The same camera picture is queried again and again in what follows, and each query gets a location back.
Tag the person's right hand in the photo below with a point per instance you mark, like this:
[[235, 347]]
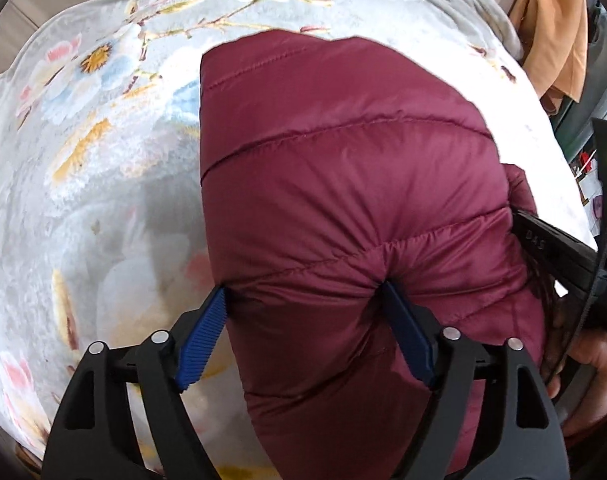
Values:
[[598, 365]]

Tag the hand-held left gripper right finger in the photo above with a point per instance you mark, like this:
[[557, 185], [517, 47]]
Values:
[[408, 330]]

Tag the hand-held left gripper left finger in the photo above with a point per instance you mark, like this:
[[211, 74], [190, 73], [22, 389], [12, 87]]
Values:
[[203, 340]]

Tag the grey furniture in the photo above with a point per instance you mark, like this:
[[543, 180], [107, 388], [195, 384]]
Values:
[[598, 85]]

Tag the orange cloth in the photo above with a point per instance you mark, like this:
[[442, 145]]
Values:
[[548, 35]]

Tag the grey floral blanket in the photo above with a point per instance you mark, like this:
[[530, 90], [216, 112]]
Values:
[[108, 185]]

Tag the maroon puffer jacket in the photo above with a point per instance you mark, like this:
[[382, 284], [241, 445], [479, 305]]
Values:
[[343, 185]]

